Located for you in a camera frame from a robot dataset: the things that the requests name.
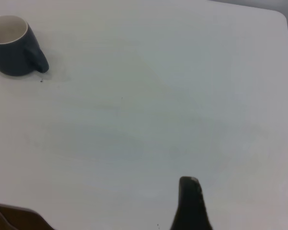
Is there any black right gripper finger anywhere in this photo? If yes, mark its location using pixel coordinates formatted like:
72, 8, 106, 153
170, 176, 213, 230

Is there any dark grey ceramic mug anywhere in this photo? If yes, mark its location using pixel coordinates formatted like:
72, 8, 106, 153
0, 15, 50, 77

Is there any dark grey rimmed base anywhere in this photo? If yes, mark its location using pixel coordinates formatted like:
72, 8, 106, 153
0, 202, 56, 230

